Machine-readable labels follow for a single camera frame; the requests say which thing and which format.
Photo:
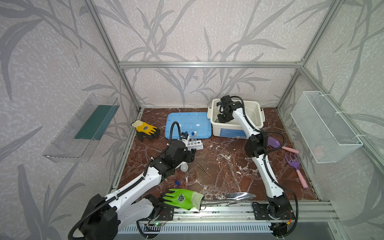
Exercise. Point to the white wire mesh basket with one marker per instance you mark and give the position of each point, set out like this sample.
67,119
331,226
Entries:
327,134

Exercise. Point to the silver metal trowel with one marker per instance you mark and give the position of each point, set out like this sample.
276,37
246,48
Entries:
230,199

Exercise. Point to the blue plastic bin lid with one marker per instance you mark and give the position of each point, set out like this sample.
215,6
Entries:
190,122

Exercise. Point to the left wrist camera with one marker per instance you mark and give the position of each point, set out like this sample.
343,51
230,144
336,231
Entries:
182,138

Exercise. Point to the white test tube rack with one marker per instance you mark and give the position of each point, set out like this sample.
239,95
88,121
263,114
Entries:
198,145

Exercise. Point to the thin metal tweezers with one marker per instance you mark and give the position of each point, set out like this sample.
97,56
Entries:
205,171

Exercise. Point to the green work glove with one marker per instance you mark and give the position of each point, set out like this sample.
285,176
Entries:
182,198

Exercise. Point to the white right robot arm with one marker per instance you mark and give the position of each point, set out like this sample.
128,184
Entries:
256,149

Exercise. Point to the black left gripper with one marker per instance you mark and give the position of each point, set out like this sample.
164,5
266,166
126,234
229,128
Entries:
191,154

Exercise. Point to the purple pink plastic scoop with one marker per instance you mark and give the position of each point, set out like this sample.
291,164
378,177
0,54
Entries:
273,143

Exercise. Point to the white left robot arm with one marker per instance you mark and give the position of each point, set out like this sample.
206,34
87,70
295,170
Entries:
105,216

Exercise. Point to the yellow black work glove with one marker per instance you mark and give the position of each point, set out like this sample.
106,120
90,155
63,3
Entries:
145,130

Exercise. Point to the clear plastic wall shelf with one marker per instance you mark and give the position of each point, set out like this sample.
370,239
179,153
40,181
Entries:
79,138

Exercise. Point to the white plastic storage bin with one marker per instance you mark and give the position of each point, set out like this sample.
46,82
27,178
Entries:
234,128

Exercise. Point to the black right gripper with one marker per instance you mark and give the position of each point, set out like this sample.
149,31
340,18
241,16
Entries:
223,109

